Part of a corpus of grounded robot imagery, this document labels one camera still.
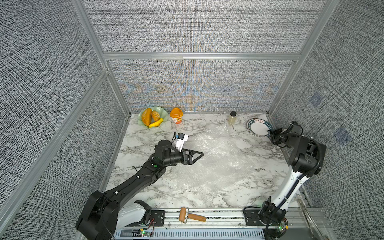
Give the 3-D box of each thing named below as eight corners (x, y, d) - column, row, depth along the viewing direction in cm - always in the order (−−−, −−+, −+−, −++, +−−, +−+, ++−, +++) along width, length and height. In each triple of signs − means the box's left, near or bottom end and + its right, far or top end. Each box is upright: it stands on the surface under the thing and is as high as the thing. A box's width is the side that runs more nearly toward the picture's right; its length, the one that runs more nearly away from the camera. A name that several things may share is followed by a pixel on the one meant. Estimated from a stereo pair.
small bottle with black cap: (228, 124, 113) (230, 116, 106) (227, 119, 116) (229, 111, 109) (234, 124, 113) (237, 116, 106) (233, 119, 116) (235, 111, 109)
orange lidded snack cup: (169, 120, 115) (168, 112, 108) (177, 114, 119) (176, 106, 112) (177, 125, 112) (176, 117, 105) (184, 119, 116) (184, 111, 109)
